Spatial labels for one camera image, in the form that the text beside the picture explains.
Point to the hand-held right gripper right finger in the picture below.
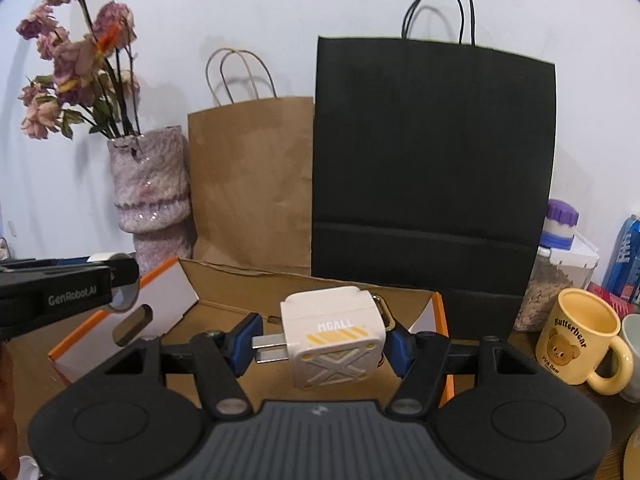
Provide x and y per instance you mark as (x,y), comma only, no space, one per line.
(400,352)

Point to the gold metal clip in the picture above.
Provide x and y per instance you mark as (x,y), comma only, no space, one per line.
(385,310)

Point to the purple lid jar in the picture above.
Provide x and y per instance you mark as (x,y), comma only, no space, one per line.
(561,225)

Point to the yellow bear mug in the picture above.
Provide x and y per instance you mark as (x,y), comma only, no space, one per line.
(575,350)

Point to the black paper bag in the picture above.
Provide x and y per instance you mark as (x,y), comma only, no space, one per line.
(430,170)

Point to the clear tape roll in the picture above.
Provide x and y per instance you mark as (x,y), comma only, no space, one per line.
(125,280)

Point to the dried pink rose bouquet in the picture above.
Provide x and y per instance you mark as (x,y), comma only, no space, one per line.
(75,60)

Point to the pale grey mug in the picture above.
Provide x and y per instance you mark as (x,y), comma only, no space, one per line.
(632,355)

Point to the pink marbled vase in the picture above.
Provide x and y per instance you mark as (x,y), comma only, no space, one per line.
(150,185)

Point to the white charger plug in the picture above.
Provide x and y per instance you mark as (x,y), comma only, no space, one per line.
(330,330)

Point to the blue drink can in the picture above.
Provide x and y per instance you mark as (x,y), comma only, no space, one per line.
(625,260)

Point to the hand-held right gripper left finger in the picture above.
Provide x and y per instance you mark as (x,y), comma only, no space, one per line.
(246,341)

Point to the red packet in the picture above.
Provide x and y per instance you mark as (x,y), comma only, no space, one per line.
(612,300)

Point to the cream yellow kettle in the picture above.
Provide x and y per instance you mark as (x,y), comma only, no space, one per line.
(634,457)

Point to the clear plastic food container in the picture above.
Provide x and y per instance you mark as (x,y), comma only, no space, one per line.
(550,285)

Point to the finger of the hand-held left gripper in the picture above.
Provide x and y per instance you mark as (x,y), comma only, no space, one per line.
(55,263)

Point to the brown paper bag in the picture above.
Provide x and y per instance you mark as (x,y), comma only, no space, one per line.
(250,185)

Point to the orange cardboard box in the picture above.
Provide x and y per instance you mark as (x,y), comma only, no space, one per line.
(165,295)

